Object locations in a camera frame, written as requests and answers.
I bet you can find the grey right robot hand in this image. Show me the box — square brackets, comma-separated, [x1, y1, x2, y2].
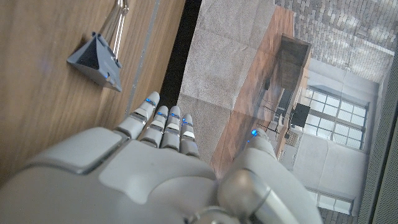
[0, 91, 324, 224]

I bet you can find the printed room backdrop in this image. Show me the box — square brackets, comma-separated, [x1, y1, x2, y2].
[177, 0, 398, 224]

